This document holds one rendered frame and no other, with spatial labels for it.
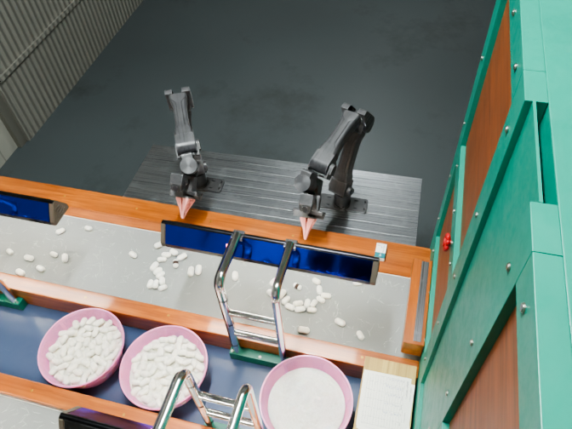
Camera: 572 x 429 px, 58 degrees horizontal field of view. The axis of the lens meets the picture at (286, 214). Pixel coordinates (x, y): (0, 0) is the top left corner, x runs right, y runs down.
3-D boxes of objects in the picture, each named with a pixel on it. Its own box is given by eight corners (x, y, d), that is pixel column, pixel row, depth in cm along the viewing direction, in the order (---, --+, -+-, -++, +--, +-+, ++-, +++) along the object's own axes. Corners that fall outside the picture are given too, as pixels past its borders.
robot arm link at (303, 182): (311, 197, 162) (326, 161, 160) (288, 185, 165) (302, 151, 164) (323, 198, 173) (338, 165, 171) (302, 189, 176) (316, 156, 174)
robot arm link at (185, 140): (198, 145, 177) (187, 77, 190) (173, 150, 176) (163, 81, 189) (203, 164, 188) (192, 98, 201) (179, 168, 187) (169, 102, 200)
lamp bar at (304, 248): (171, 225, 155) (166, 209, 150) (380, 262, 143) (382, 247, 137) (161, 246, 150) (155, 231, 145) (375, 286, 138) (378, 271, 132)
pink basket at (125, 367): (131, 344, 171) (122, 330, 164) (211, 334, 172) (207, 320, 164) (124, 426, 154) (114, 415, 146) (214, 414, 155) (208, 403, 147)
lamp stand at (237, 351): (248, 307, 177) (230, 225, 143) (305, 318, 173) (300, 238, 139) (230, 358, 166) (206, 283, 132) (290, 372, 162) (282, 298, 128)
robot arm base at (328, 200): (367, 201, 196) (369, 187, 200) (315, 193, 199) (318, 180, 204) (365, 214, 202) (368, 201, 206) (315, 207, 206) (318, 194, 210)
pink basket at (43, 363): (76, 314, 179) (65, 300, 172) (145, 330, 174) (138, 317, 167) (33, 388, 163) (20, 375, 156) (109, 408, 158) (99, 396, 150)
